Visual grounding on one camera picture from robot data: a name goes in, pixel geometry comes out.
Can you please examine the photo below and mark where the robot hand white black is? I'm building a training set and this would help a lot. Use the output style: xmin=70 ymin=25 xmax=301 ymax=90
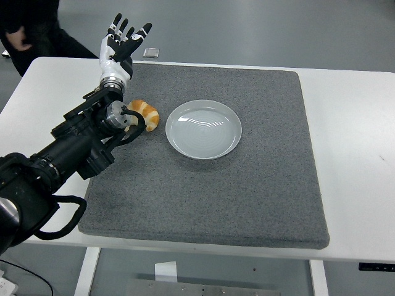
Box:
xmin=99 ymin=13 xmax=153 ymax=82

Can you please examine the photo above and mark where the golden croissant bread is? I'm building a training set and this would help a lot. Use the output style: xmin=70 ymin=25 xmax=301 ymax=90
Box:
xmin=125 ymin=99 xmax=160 ymax=133

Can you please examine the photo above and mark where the white round plate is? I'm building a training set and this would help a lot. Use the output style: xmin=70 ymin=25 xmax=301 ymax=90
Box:
xmin=165 ymin=99 xmax=243 ymax=160

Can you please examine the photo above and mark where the white table leg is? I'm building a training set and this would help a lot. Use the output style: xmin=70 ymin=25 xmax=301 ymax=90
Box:
xmin=73 ymin=247 xmax=101 ymax=296
xmin=309 ymin=260 xmax=330 ymax=296

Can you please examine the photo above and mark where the person's hand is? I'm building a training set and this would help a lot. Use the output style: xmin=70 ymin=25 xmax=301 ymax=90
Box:
xmin=5 ymin=26 xmax=33 ymax=52

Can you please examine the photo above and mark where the black floor cable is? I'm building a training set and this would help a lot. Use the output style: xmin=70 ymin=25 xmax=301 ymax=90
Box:
xmin=0 ymin=258 xmax=54 ymax=296

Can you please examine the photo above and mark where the person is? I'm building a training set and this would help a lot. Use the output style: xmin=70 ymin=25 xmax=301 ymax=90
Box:
xmin=0 ymin=0 xmax=99 ymax=78

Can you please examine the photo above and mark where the grey felt mat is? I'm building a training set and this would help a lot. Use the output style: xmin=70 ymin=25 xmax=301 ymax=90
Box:
xmin=77 ymin=63 xmax=330 ymax=250

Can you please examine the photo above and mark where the black table control panel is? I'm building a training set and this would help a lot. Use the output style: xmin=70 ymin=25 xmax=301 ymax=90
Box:
xmin=358 ymin=262 xmax=395 ymax=272

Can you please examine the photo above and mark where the white box with label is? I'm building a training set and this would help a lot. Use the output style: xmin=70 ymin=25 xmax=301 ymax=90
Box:
xmin=0 ymin=269 xmax=18 ymax=296

